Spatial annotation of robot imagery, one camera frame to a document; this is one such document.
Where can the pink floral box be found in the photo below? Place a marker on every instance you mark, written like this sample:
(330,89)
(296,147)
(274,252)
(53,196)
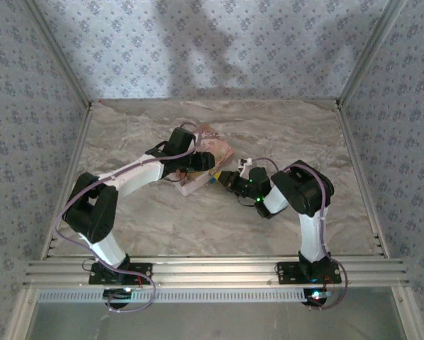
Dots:
(219,148)

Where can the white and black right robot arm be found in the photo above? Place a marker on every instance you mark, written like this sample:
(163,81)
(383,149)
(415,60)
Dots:
(311,233)

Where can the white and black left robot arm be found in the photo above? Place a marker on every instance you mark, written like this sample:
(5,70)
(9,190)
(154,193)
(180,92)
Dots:
(141,177)

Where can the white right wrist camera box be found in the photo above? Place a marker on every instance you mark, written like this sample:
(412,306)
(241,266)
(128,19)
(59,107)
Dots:
(244,163)

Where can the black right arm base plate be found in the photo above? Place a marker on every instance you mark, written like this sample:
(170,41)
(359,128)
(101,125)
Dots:
(286,274)

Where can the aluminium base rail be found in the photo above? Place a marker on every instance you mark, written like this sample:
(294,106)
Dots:
(215,272)

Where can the aluminium table side rail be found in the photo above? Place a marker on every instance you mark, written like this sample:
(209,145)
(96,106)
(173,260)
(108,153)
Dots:
(77,152)
(357,170)

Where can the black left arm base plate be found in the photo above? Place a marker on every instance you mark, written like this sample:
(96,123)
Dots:
(141,271)

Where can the aluminium corner post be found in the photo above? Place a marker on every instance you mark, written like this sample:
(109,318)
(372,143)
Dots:
(61,60)
(371,53)

